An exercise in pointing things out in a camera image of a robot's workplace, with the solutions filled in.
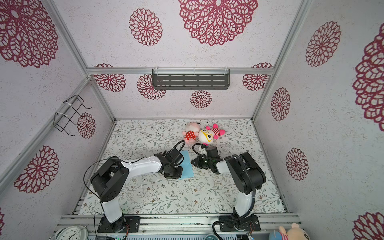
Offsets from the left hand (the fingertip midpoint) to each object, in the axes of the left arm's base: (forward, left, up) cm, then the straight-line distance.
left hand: (180, 179), depth 90 cm
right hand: (+11, -7, +3) cm, 13 cm away
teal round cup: (-29, -16, +4) cm, 34 cm away
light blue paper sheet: (+4, -5, +1) cm, 7 cm away
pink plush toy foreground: (-29, -53, +6) cm, 61 cm away
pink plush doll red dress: (+31, -8, +6) cm, 33 cm away
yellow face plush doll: (+26, -17, +8) cm, 32 cm away
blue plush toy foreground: (-29, -43, +8) cm, 53 cm away
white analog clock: (-27, +48, +5) cm, 56 cm away
